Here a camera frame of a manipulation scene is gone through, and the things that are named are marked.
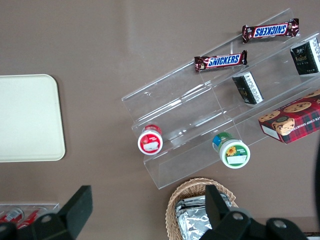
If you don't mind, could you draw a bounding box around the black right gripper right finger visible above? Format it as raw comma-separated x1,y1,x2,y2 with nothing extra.
201,184,254,240

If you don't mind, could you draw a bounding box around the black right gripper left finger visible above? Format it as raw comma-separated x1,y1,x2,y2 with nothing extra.
17,185,94,240

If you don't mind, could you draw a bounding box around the light tan wicker basket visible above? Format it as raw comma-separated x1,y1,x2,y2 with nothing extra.
165,177,237,240

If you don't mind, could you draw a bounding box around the beige plastic serving tray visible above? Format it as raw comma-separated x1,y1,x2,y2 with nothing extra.
0,73,67,163

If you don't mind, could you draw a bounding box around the clear acrylic bottle rack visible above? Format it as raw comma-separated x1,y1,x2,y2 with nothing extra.
0,201,61,230

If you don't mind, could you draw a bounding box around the aluminium foil container stack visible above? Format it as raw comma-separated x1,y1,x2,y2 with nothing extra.
174,194,239,240

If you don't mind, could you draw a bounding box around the red Coca-Cola bottle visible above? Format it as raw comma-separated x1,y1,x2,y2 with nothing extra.
0,207,25,224
16,208,49,230

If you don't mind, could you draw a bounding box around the green lid snack cup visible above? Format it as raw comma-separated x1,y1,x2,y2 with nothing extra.
212,131,252,170

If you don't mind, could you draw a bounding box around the red lid snack cup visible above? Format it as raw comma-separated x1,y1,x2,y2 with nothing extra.
137,123,164,157

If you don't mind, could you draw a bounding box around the clear acrylic stepped display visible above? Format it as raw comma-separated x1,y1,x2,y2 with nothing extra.
121,8,320,191

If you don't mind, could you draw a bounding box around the red tartan cookie box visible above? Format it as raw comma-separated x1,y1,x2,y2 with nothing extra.
257,89,320,145

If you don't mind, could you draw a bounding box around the small black box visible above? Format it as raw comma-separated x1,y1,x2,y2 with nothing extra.
289,37,320,77
231,70,265,108

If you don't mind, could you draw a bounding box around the Snickers chocolate bar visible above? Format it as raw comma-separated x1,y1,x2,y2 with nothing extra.
194,49,249,74
241,17,301,45

